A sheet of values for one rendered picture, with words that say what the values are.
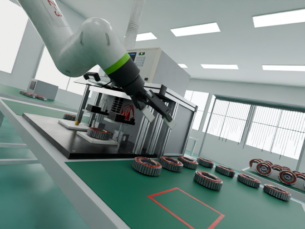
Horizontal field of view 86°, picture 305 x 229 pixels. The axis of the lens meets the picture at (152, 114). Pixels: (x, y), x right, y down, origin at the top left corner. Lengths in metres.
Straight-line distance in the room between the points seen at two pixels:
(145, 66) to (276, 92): 6.53
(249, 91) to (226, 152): 2.53
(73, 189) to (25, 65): 5.16
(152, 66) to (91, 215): 0.71
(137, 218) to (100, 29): 0.44
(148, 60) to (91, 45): 0.51
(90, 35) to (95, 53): 0.05
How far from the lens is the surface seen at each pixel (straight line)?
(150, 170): 0.61
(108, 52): 0.48
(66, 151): 0.62
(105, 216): 0.38
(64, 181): 0.52
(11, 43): 5.50
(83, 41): 0.49
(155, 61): 0.90
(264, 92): 7.24
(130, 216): 0.39
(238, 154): 6.99
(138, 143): 0.77
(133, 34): 2.55
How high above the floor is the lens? 0.95
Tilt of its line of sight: 1 degrees up
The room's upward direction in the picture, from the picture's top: 17 degrees clockwise
